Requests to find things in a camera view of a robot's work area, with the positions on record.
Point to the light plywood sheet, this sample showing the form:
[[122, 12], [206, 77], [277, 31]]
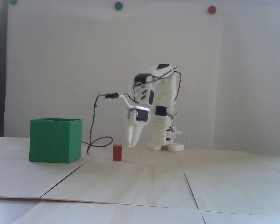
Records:
[[235, 189], [119, 182], [247, 219], [18, 177]]

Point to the white magnetic board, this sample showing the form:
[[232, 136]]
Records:
[[84, 58]]

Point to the red block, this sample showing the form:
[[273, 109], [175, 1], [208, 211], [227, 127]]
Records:
[[117, 152]]

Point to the red round magnet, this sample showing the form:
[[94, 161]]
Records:
[[212, 9]]

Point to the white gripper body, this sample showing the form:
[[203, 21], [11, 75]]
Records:
[[141, 117]]

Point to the green box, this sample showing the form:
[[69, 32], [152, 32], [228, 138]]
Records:
[[53, 142]]

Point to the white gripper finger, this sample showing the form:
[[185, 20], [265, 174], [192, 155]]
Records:
[[129, 135], [138, 133]]

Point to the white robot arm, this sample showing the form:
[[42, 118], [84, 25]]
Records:
[[164, 93]]

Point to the green round magnet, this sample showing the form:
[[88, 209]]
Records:
[[13, 1], [118, 5]]

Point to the dark window frame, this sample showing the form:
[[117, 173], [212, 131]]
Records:
[[1, 70]]

